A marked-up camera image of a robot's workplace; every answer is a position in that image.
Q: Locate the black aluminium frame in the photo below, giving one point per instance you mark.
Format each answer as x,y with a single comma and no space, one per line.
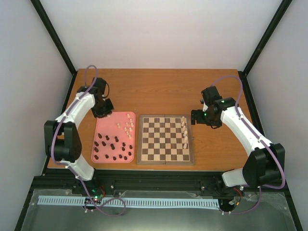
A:
144,179

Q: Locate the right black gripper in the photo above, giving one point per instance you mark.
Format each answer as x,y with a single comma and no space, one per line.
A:
199,120

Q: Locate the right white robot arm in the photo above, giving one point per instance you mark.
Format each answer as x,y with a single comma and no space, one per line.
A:
264,166

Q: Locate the wooden chess board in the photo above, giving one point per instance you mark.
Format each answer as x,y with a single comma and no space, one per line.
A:
161,140

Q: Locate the pink plastic tray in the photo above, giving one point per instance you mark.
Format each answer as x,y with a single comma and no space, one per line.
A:
108,126

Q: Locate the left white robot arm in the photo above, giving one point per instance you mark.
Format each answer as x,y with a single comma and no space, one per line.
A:
62,141

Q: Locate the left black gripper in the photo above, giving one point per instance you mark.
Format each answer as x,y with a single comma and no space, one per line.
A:
96,114

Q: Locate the light blue cable duct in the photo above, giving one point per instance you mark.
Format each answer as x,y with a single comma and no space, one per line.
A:
130,202

